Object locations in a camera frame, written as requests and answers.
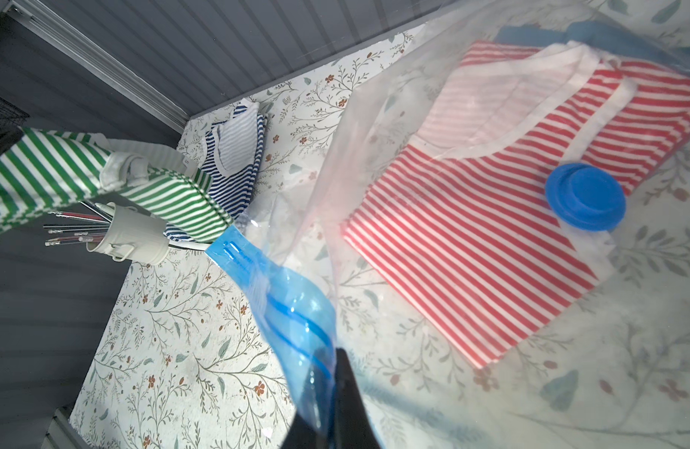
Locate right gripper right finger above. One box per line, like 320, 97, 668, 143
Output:
332, 348, 380, 449

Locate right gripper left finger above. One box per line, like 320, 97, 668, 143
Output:
280, 415, 326, 449

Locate clear vacuum bag blue zipper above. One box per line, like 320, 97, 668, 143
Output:
208, 1, 690, 448

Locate navy white striped tank top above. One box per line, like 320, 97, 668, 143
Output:
185, 99, 266, 226

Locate green white striped tank top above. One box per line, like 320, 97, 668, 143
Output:
0, 126, 234, 243

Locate red white striped tank top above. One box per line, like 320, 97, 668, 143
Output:
342, 41, 690, 368

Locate blue bag valve cap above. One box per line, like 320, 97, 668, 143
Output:
545, 163, 626, 232

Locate white mug pen holder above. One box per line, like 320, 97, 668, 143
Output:
86, 202, 169, 265

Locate pens in mug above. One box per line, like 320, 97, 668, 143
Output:
43, 201, 115, 247

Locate black wire mesh basket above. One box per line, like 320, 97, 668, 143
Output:
0, 97, 30, 156

